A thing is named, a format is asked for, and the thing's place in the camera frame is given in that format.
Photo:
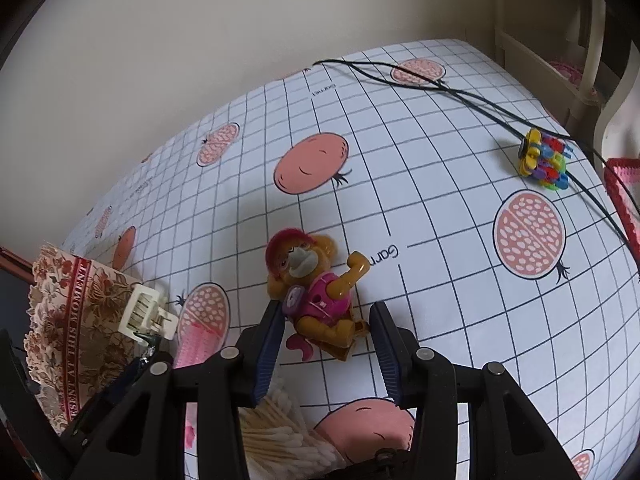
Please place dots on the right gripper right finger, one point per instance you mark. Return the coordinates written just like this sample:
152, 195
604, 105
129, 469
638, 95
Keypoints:
394, 347

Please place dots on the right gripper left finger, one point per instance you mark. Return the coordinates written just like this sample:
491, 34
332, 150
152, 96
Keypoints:
259, 347

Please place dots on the orange dog toy pink vest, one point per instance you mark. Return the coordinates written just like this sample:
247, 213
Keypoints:
314, 299

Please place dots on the pink hair comb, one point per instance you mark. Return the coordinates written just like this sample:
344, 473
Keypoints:
197, 344

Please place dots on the cotton swab pack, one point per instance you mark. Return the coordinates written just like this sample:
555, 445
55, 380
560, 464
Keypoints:
277, 442

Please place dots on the cream plastic hair claw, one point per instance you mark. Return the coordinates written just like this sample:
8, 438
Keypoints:
146, 318

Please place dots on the pomegranate grid tablecloth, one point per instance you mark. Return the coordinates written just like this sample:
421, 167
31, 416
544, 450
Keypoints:
408, 167

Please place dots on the floral lace storage box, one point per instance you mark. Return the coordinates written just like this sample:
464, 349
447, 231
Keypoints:
73, 346

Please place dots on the colourful plastic block toy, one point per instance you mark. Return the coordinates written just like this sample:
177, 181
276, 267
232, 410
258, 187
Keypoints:
543, 158

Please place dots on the pink lace basket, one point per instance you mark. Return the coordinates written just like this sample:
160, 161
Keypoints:
621, 180

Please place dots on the cream wooden chair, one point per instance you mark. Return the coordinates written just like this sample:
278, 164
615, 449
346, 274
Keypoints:
555, 49

